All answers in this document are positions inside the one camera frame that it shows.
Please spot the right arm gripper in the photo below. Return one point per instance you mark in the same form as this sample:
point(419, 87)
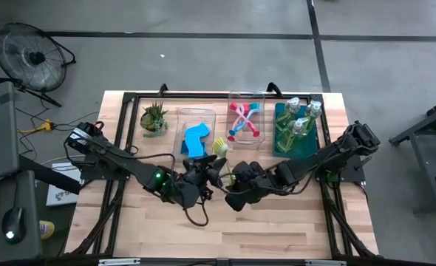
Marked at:
point(253, 184)

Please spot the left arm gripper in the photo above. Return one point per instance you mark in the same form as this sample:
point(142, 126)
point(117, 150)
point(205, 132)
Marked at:
point(194, 183)

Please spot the yellow-green dish brush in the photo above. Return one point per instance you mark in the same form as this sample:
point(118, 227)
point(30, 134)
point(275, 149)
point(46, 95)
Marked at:
point(221, 147)

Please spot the blue dish brush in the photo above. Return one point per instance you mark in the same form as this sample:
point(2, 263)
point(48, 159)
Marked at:
point(253, 114)

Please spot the clear yellow-green soap bottle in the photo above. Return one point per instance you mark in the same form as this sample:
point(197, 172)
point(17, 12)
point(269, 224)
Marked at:
point(290, 109)
point(293, 133)
point(312, 112)

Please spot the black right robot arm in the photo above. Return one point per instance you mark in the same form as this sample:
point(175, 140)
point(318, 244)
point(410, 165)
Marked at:
point(325, 159)

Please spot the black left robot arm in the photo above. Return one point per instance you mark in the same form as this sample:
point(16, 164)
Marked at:
point(122, 162)

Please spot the clear plastic bin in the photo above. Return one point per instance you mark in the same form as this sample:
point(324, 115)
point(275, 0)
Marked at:
point(258, 142)
point(181, 125)

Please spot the small potted succulent plant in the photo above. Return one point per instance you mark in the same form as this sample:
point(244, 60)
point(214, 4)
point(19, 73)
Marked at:
point(153, 118)

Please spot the teal plastic tray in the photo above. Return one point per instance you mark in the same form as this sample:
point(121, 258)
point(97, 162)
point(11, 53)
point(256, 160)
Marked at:
point(308, 147)

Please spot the white printed paper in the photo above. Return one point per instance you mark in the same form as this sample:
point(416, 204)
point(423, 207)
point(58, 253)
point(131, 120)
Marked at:
point(61, 196)

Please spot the black diagonal desk bar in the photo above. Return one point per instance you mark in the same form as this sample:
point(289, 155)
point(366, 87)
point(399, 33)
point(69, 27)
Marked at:
point(51, 177)

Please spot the yellow power plug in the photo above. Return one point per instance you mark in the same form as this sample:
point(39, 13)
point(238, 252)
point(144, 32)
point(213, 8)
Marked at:
point(46, 126)

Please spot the person's yellow shoe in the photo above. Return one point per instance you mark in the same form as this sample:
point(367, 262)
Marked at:
point(47, 229)

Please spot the black desk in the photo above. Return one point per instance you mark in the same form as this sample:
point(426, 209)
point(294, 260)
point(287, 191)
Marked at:
point(27, 196)

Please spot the grey metal cart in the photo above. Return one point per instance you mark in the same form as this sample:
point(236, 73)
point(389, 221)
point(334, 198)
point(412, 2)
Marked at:
point(432, 147)

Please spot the black computer mouse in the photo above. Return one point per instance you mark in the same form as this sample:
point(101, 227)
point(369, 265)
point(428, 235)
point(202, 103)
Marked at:
point(14, 225)

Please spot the black floor fan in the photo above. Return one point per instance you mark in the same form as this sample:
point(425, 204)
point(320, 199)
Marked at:
point(31, 57)

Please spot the silver metal bracket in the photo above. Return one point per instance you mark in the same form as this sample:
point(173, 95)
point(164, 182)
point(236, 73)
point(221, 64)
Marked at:
point(325, 263)
point(118, 262)

